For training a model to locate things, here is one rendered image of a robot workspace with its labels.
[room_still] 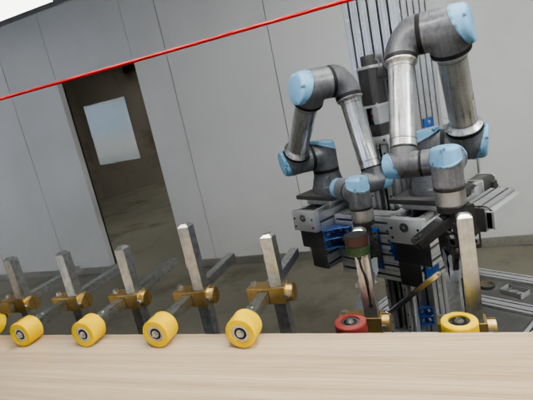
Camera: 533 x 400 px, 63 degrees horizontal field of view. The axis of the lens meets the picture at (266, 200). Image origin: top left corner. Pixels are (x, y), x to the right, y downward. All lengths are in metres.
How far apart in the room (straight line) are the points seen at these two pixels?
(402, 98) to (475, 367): 0.73
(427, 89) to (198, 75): 2.58
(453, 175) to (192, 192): 3.43
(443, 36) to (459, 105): 0.25
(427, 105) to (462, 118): 0.43
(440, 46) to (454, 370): 0.87
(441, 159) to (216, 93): 3.11
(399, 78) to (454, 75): 0.18
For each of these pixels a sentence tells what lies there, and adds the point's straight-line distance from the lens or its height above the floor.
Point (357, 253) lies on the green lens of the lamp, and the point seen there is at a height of 1.08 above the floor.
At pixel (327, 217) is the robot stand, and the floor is 0.95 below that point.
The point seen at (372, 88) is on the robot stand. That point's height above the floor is 1.44.
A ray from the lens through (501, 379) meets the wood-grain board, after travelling 0.95.
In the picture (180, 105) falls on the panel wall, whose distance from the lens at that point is 4.23.
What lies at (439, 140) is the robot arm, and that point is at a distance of 1.60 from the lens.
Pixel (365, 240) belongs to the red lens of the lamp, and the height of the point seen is 1.10.
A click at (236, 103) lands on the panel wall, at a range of 3.97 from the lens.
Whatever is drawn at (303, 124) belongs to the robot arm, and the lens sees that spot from 1.68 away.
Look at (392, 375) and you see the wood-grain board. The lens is 0.96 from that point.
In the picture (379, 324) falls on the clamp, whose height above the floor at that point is 0.85.
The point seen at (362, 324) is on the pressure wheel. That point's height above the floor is 0.91.
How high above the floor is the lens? 1.46
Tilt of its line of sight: 12 degrees down
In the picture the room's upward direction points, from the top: 12 degrees counter-clockwise
